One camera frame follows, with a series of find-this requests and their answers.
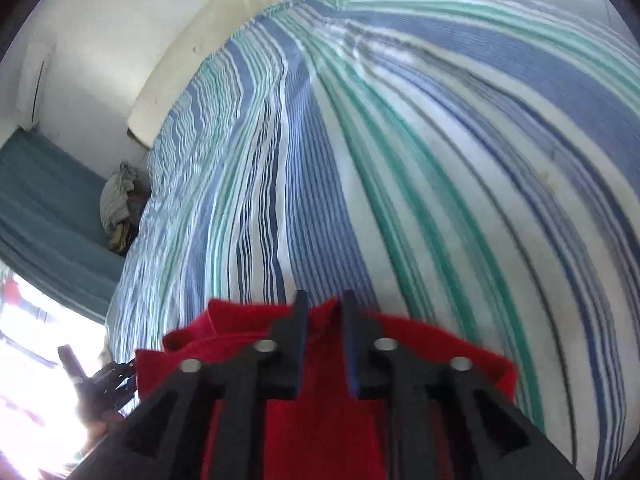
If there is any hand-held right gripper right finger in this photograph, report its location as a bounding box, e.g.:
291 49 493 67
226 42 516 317
342 290 586 480

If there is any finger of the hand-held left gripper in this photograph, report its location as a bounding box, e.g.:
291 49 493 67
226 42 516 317
56 344 87 386
90 357 138 413

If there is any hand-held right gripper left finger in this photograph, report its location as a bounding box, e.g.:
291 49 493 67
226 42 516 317
65 290 309 480

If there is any red sweater with white dog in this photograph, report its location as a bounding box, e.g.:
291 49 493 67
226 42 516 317
135 297 518 480

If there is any pile of clothes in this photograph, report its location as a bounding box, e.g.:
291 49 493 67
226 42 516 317
99 161 140 257

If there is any bright window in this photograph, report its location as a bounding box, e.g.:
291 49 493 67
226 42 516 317
0 260 108 480

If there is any blue curtain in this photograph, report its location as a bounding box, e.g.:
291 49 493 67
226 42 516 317
0 129 128 323

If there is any striped bed cover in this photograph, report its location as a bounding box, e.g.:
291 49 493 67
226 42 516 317
105 0 640 480

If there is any cream padded headboard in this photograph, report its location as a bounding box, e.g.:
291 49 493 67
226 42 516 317
126 0 351 150

